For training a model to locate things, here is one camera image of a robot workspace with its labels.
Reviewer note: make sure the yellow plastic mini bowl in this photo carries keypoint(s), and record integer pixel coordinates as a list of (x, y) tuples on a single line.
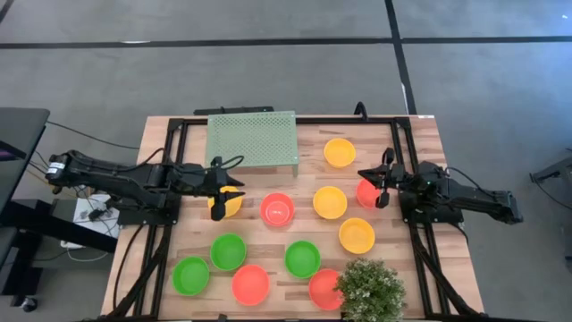
[(339, 152), (330, 202), (356, 235), (233, 207)]

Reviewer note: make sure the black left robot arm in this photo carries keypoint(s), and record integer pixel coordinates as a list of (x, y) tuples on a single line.
[(111, 181)]

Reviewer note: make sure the black desk base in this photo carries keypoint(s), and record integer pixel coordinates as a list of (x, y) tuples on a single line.
[(53, 223)]

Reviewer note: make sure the pale green perforated metal shelf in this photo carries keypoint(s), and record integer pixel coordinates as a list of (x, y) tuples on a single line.
[(254, 136)]

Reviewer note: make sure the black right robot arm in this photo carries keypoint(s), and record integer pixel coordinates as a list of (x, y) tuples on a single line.
[(482, 197)]

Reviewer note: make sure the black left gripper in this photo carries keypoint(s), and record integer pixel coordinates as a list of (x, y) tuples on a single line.
[(201, 181)]

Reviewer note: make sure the black desk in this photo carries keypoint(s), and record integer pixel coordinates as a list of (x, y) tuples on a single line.
[(22, 129)]

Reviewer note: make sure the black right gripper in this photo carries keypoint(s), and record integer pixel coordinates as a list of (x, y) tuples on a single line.
[(395, 176)]

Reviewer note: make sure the small potted green plant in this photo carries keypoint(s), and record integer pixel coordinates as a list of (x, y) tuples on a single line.
[(371, 290)]

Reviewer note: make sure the black caster wheel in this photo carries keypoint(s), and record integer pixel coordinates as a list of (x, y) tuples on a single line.
[(29, 304)]

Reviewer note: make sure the orange plastic mini bowl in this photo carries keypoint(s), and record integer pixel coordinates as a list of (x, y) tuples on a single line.
[(250, 285), (322, 290), (366, 197), (277, 209)]

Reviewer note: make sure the white power strip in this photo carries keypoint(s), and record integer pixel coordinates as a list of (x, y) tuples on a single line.
[(100, 214)]

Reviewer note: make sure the black aluminium table frame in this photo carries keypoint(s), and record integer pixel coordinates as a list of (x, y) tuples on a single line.
[(422, 250)]

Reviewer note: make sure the green plastic mini bowl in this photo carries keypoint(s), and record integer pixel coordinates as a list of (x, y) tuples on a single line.
[(302, 259), (228, 251), (190, 276)]

